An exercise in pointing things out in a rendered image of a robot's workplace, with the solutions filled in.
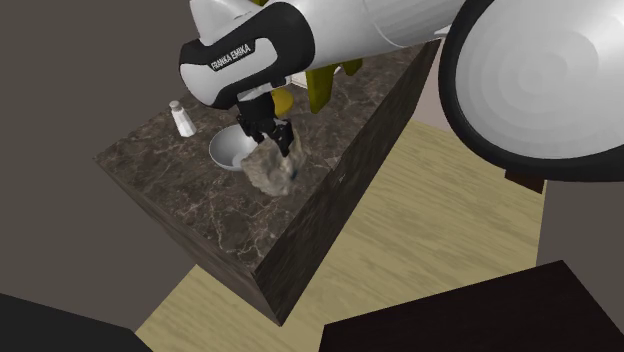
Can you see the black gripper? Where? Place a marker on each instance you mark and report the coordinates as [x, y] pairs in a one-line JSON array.
[[257, 113]]

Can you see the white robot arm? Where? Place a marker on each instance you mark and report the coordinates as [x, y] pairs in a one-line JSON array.
[[370, 24]]

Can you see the beige rough rock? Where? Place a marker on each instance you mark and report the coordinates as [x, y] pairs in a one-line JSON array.
[[270, 173]]

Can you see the grey bowl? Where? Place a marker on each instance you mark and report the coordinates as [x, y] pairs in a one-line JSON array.
[[225, 147]]

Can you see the olive yellow chair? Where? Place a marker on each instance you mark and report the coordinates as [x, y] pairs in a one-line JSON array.
[[320, 88]]

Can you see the white salt shaker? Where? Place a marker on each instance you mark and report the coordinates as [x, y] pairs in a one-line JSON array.
[[183, 122]]

